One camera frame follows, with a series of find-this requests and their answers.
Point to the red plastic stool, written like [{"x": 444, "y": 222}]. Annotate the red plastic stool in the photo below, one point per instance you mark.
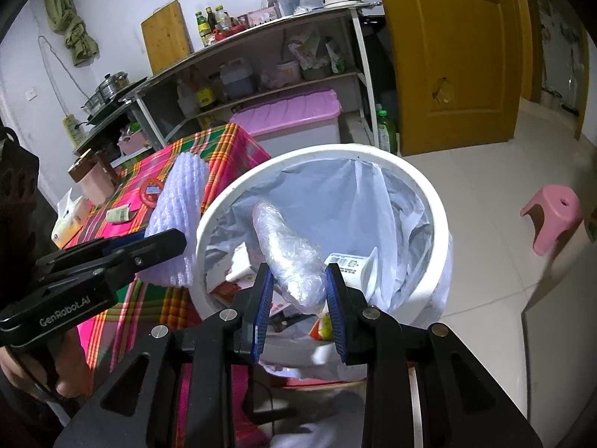
[{"x": 317, "y": 381}]

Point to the pink basket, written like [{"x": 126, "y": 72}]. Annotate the pink basket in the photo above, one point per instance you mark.
[{"x": 134, "y": 144}]

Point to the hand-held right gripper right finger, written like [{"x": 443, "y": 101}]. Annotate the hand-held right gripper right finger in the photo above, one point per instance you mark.
[{"x": 335, "y": 317}]

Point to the pink jar with brown lid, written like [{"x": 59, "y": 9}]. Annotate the pink jar with brown lid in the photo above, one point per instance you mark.
[{"x": 93, "y": 182}]

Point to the pink plastic stool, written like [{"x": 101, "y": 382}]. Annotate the pink plastic stool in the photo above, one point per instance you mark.
[{"x": 555, "y": 205}]

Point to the red round lid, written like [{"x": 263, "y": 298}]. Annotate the red round lid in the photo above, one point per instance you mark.
[{"x": 151, "y": 192}]

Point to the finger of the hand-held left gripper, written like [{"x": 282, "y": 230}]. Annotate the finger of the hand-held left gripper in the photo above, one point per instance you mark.
[{"x": 154, "y": 247}]

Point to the clear bottle with yellow cap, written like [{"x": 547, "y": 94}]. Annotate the clear bottle with yellow cap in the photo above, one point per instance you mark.
[{"x": 224, "y": 17}]

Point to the blue plastic jug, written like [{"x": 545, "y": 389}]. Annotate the blue plastic jug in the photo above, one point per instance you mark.
[{"x": 237, "y": 79}]

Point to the yellow label oil bottle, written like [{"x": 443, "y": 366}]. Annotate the yellow label oil bottle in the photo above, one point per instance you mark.
[{"x": 204, "y": 97}]

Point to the crumpled plastic bag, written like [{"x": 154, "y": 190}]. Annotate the crumpled plastic bag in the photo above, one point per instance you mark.
[{"x": 305, "y": 49}]

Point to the dark sauce bottle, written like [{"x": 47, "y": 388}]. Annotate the dark sauce bottle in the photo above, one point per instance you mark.
[{"x": 211, "y": 18}]

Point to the wooden cutting board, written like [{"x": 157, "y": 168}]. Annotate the wooden cutting board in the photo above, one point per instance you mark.
[{"x": 165, "y": 37}]

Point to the tissue pack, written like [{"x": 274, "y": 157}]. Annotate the tissue pack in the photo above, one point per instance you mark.
[{"x": 70, "y": 224}]

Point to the green packet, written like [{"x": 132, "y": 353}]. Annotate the green packet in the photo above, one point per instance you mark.
[{"x": 335, "y": 56}]

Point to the yellow wooden door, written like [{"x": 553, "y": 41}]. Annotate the yellow wooden door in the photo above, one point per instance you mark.
[{"x": 457, "y": 32}]

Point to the green hanging cloth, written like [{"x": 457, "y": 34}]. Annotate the green hanging cloth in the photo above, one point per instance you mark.
[{"x": 77, "y": 37}]

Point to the pink bowl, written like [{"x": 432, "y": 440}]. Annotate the pink bowl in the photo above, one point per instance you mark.
[{"x": 288, "y": 72}]

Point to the pink plaid tablecloth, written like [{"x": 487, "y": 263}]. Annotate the pink plaid tablecloth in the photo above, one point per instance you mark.
[{"x": 219, "y": 144}]

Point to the white wall switch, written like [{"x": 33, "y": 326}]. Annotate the white wall switch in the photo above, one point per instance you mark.
[{"x": 31, "y": 93}]

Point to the steel lidded pot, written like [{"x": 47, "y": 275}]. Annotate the steel lidded pot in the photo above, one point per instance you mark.
[{"x": 113, "y": 84}]

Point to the yellow power strip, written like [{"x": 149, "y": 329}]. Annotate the yellow power strip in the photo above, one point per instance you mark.
[{"x": 72, "y": 130}]

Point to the dark cloth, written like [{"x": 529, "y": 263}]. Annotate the dark cloth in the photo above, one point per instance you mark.
[{"x": 18, "y": 186}]

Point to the pink lidded storage box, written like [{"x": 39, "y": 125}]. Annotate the pink lidded storage box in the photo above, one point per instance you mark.
[{"x": 289, "y": 109}]

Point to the white round bin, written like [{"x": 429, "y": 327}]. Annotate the white round bin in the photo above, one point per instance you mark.
[{"x": 326, "y": 151}]

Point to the grey kitchen shelf unit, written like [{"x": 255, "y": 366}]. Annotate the grey kitchen shelf unit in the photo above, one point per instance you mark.
[{"x": 261, "y": 30}]

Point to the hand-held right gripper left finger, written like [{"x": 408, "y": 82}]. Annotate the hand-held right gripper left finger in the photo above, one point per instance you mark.
[{"x": 262, "y": 317}]

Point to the white plastic bin liner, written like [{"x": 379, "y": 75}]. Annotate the white plastic bin liner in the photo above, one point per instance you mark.
[{"x": 373, "y": 196}]

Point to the yellow snack packet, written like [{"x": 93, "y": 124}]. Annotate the yellow snack packet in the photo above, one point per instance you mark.
[{"x": 322, "y": 329}]

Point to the person's left hand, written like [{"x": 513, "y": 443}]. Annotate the person's left hand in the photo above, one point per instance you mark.
[{"x": 70, "y": 364}]

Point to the white box with barcode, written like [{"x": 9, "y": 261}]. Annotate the white box with barcode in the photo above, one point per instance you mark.
[{"x": 347, "y": 263}]

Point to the white plastic jug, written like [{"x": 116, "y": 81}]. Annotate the white plastic jug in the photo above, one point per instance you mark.
[{"x": 185, "y": 100}]

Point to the small steel pot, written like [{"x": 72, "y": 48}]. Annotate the small steel pot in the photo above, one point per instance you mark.
[{"x": 93, "y": 105}]

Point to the clear bubble wrap roll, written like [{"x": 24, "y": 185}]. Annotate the clear bubble wrap roll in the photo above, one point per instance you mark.
[{"x": 289, "y": 252}]

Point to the white and red carton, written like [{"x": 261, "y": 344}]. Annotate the white and red carton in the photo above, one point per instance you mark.
[{"x": 240, "y": 261}]

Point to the green plastic bottle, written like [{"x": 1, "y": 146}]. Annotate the green plastic bottle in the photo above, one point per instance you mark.
[{"x": 387, "y": 133}]

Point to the grey cabinet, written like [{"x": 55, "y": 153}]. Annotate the grey cabinet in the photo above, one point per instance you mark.
[{"x": 559, "y": 336}]

